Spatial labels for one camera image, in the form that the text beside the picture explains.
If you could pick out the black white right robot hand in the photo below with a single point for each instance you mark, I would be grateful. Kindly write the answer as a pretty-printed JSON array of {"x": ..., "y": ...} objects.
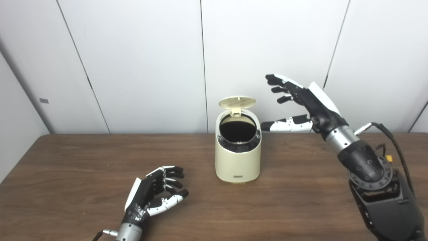
[{"x": 317, "y": 107}]

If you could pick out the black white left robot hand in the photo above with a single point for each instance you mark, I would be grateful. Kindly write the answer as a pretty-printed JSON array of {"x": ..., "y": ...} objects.
[{"x": 142, "y": 194}]

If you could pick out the cream round bin lid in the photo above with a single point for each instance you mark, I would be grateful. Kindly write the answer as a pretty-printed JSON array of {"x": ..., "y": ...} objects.
[{"x": 237, "y": 101}]

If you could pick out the cream-colored bin body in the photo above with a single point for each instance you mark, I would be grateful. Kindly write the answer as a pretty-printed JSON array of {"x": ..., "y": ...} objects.
[{"x": 238, "y": 165}]

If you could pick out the black wall seam clip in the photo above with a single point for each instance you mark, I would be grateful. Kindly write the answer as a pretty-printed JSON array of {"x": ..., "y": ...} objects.
[
  {"x": 90, "y": 83},
  {"x": 325, "y": 81}
]

